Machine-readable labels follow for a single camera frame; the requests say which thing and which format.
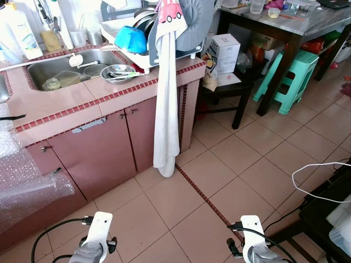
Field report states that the white hanging towel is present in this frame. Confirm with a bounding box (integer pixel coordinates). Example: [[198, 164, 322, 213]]
[[152, 0, 188, 179]]

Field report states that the clear plastic bag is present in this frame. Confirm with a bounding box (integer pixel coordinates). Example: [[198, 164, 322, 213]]
[[327, 195, 351, 258]]

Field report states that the white cup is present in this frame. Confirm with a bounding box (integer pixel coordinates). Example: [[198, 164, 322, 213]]
[[70, 26, 88, 48]]

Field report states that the white cable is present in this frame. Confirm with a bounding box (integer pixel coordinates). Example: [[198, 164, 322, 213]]
[[291, 161, 351, 204]]

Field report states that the steel bowl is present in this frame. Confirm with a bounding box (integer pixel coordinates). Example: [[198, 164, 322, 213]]
[[100, 64, 139, 85]]

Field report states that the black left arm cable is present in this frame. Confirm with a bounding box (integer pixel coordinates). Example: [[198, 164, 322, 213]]
[[30, 217, 91, 263]]

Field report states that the printed snack bag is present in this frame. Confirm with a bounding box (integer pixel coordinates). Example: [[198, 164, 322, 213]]
[[202, 52, 219, 91]]

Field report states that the clear drinking glass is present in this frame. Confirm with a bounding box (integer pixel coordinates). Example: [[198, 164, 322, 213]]
[[250, 0, 267, 15]]

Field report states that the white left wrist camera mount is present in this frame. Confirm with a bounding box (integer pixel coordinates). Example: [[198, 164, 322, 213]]
[[87, 211, 114, 248]]

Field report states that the steel cup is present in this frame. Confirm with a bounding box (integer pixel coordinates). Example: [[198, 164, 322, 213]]
[[88, 28, 105, 46]]

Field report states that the large white detergent bottle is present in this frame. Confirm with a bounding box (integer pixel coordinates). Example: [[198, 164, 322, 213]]
[[3, 2, 44, 60]]

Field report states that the blue plastic bowl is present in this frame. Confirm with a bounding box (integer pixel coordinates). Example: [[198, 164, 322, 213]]
[[114, 25, 149, 55]]

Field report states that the grey cabinet handle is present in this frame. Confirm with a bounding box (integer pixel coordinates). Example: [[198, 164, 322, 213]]
[[72, 116, 107, 134]]

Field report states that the black low table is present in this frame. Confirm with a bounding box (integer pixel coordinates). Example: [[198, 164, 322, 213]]
[[268, 164, 351, 263]]

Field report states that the clear plastic food container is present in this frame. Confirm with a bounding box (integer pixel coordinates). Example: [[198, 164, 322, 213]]
[[41, 70, 83, 91]]

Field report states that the green plastic stool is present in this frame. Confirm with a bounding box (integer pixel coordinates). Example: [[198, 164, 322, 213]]
[[253, 50, 320, 115]]

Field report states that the white dish rack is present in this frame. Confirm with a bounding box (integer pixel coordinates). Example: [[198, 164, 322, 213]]
[[100, 0, 205, 75]]

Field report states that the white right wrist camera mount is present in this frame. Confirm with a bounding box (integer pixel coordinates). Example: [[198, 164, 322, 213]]
[[240, 215, 268, 254]]

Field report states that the small dark side table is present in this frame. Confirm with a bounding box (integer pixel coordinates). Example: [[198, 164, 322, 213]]
[[196, 70, 258, 130]]

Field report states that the dark wooden table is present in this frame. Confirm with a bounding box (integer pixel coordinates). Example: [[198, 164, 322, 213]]
[[217, 0, 351, 117]]

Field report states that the wide pink cabinet door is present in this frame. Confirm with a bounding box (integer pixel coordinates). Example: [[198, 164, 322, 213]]
[[43, 108, 140, 201]]

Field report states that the white ladle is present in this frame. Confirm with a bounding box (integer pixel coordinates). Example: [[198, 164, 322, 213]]
[[69, 53, 100, 69]]

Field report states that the black knife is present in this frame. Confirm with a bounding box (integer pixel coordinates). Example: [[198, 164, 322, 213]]
[[0, 114, 27, 122]]

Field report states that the grey round lid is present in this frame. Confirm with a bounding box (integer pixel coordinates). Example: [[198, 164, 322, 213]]
[[177, 0, 218, 55]]

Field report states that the narrow pink cabinet door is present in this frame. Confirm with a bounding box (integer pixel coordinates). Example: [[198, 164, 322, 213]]
[[125, 96, 160, 173]]

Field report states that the clear bubble wrap sheet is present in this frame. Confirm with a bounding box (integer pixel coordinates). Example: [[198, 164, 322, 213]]
[[0, 118, 76, 233]]

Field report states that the white cardboard box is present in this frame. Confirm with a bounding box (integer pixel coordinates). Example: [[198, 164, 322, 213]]
[[208, 33, 241, 75]]

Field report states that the chrome sink faucet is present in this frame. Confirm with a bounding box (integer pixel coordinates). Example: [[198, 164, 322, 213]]
[[34, 0, 65, 50]]

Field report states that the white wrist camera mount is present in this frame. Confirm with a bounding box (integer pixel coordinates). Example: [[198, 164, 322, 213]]
[[240, 215, 268, 254], [87, 211, 114, 248]]

